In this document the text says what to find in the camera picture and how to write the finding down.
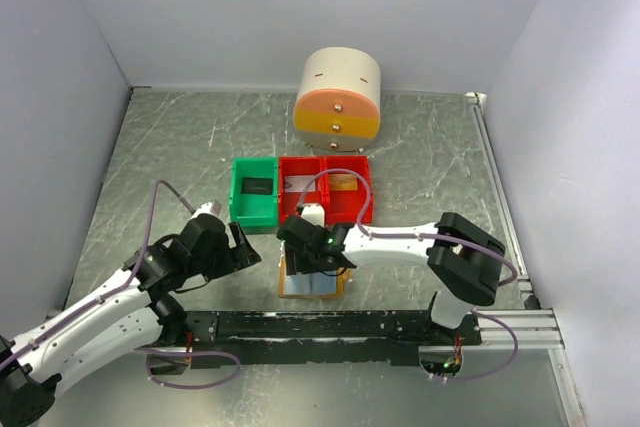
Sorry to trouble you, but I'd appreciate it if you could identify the tan leather card holder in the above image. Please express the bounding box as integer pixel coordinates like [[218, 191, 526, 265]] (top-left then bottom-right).
[[278, 243, 351, 299]]

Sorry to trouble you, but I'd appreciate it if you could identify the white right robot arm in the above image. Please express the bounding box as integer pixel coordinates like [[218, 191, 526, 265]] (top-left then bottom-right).
[[276, 212, 504, 345]]

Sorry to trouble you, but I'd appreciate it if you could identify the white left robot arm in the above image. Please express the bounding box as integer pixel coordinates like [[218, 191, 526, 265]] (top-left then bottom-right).
[[1, 214, 261, 426]]

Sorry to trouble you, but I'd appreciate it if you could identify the black card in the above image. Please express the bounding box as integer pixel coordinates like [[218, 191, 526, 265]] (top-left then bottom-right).
[[241, 177, 274, 196]]

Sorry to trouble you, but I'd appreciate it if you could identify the gold VIP card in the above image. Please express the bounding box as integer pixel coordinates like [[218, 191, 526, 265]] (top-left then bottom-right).
[[329, 173, 359, 192]]

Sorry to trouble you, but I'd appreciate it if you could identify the silver VIP card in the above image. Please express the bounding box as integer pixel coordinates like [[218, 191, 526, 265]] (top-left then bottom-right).
[[283, 175, 316, 193]]

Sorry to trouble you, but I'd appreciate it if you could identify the red bin with silver card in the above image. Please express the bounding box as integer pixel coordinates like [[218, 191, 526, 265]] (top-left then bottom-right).
[[278, 156, 328, 224]]

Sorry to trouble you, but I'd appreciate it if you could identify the green plastic bin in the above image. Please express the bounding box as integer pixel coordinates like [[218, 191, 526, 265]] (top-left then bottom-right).
[[229, 157, 278, 229]]

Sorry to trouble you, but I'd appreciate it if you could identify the round three-drawer mini cabinet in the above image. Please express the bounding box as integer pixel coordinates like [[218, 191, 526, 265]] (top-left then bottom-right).
[[293, 47, 381, 152]]

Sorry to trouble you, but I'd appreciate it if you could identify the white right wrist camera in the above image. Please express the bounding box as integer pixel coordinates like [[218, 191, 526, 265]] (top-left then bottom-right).
[[300, 203, 325, 227]]

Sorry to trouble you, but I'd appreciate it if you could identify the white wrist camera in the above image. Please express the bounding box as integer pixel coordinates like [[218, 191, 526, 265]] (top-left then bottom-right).
[[300, 203, 325, 227], [191, 201, 222, 219]]

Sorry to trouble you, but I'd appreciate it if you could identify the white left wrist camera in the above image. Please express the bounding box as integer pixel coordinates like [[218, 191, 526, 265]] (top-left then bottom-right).
[[191, 201, 222, 219]]

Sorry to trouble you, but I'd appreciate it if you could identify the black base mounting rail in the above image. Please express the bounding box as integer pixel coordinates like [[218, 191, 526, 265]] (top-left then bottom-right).
[[124, 309, 484, 373]]

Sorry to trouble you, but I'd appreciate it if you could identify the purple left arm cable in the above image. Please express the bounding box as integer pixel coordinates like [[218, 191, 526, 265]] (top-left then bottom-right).
[[0, 180, 241, 391]]

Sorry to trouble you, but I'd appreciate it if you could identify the aluminium frame rail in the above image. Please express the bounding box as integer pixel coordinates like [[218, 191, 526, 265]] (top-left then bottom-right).
[[465, 92, 564, 350]]

